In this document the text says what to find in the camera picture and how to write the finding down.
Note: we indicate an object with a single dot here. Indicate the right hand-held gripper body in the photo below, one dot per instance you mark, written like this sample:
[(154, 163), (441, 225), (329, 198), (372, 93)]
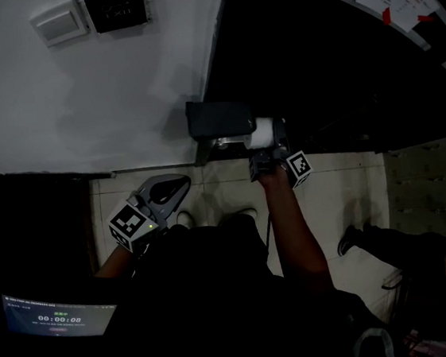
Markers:
[(299, 167)]

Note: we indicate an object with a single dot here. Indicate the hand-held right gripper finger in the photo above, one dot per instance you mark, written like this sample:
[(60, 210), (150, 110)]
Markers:
[(280, 131)]

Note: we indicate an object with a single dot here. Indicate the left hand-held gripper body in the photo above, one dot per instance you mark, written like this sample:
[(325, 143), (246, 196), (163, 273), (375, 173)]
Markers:
[(158, 211)]

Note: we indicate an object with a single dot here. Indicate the white toilet paper roll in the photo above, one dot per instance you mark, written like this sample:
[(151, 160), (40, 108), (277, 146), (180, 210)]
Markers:
[(262, 133)]

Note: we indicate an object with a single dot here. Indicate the person's left forearm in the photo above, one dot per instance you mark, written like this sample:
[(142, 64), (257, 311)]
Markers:
[(114, 264)]

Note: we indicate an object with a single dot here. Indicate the person's right forearm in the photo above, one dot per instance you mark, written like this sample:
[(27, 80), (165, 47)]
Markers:
[(293, 229)]

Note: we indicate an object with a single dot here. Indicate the person's light shoe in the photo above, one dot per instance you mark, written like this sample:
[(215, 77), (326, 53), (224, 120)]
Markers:
[(185, 218)]

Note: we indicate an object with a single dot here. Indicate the person's black clothing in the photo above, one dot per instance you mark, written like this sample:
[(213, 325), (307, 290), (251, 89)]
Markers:
[(205, 307)]

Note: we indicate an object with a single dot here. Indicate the laptop screen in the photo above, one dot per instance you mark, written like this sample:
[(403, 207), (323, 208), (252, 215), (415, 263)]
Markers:
[(58, 314)]

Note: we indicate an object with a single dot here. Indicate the black wall sign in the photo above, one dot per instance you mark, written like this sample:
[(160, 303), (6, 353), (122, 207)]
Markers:
[(115, 8)]

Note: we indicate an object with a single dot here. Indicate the white wall switch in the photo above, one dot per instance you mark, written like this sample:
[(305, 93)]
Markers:
[(59, 22)]

